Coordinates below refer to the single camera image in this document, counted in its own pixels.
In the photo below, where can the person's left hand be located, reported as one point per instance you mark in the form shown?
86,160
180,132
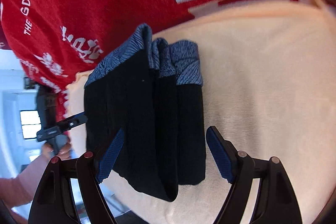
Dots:
64,153

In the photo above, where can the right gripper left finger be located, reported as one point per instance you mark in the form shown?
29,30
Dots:
54,200

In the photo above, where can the cream sofa cushion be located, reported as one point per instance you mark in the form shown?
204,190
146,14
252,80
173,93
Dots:
269,85

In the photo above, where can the black pants blue waistband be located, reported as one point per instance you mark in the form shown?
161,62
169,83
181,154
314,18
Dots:
144,107

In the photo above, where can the pink sleeved left forearm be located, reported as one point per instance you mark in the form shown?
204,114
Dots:
20,190

